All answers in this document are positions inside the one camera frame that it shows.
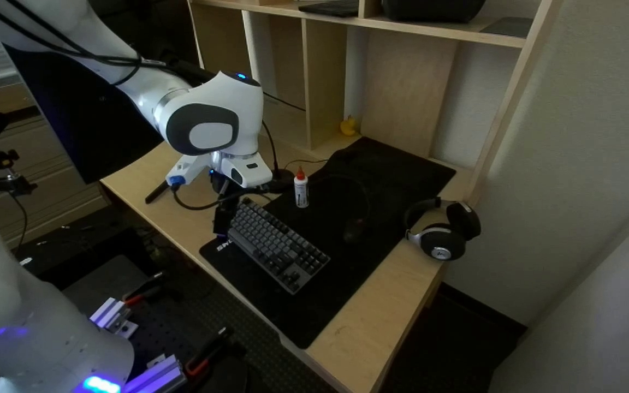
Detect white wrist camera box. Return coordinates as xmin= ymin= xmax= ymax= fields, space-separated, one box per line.
xmin=163 ymin=152 xmax=213 ymax=192

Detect purple lit metal block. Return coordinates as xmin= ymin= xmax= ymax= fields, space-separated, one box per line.
xmin=123 ymin=352 xmax=190 ymax=393
xmin=86 ymin=292 xmax=141 ymax=340

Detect black and silver headphones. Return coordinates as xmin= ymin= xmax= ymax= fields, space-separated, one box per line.
xmin=401 ymin=195 xmax=483 ymax=263

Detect black laptop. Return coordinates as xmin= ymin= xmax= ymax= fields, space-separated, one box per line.
xmin=296 ymin=0 xmax=362 ymax=19

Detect black bag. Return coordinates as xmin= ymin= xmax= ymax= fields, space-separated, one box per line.
xmin=377 ymin=0 xmax=487 ymax=24

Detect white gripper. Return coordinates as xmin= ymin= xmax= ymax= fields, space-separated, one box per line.
xmin=209 ymin=148 xmax=274 ymax=237

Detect red handled tool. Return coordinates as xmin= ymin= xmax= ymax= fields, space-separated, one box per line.
xmin=183 ymin=326 xmax=236 ymax=380
xmin=120 ymin=271 xmax=168 ymax=309

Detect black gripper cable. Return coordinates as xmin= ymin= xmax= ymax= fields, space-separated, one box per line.
xmin=169 ymin=181 xmax=288 ymax=214

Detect dark grey mechanical keyboard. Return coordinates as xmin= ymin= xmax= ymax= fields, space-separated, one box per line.
xmin=224 ymin=201 xmax=333 ymax=297

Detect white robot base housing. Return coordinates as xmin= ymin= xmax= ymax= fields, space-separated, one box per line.
xmin=0 ymin=198 xmax=137 ymax=393

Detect light wooden shelf unit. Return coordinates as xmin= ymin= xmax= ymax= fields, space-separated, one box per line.
xmin=185 ymin=0 xmax=561 ymax=204

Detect white glue bottle red cap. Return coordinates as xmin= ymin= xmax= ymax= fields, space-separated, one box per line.
xmin=292 ymin=165 xmax=313 ymax=211

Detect yellow rubber duck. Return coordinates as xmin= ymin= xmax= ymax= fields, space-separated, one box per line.
xmin=339 ymin=116 xmax=362 ymax=139

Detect black desk mat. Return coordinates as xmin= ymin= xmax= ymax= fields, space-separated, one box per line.
xmin=196 ymin=136 xmax=458 ymax=352

